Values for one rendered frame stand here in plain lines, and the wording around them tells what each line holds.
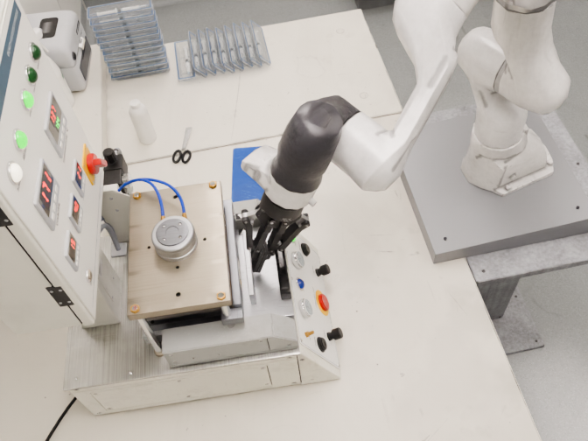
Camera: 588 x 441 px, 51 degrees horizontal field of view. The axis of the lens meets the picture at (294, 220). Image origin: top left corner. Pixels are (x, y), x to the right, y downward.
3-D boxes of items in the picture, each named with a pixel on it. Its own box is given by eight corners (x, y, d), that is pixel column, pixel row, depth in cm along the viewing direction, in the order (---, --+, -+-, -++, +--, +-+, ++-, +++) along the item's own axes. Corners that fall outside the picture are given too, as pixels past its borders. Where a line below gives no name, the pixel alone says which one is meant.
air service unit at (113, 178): (117, 231, 134) (95, 189, 122) (120, 179, 143) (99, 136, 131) (142, 227, 135) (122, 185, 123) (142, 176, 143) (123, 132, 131)
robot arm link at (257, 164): (325, 194, 101) (314, 214, 105) (313, 138, 108) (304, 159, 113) (250, 189, 98) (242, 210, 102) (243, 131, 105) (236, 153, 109)
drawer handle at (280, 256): (281, 300, 122) (279, 290, 119) (273, 237, 131) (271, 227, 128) (291, 298, 122) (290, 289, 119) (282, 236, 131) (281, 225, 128)
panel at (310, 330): (339, 369, 136) (299, 343, 122) (318, 255, 153) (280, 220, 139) (347, 367, 135) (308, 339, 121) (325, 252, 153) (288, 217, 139)
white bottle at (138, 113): (157, 143, 179) (144, 106, 168) (140, 146, 179) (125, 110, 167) (156, 130, 182) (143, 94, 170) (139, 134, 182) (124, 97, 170)
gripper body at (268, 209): (265, 207, 103) (253, 240, 110) (313, 211, 106) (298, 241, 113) (261, 173, 108) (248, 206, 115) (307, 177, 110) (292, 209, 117)
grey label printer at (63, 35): (9, 101, 187) (-18, 57, 173) (20, 58, 199) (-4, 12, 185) (90, 92, 187) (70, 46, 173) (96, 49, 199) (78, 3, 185)
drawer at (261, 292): (147, 346, 123) (136, 328, 117) (148, 253, 136) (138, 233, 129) (295, 323, 124) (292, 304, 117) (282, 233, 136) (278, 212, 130)
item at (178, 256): (107, 343, 114) (82, 311, 104) (112, 209, 132) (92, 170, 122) (237, 323, 115) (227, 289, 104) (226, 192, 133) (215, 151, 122)
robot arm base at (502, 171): (530, 126, 164) (542, 87, 153) (564, 180, 154) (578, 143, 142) (450, 147, 164) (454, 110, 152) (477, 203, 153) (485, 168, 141)
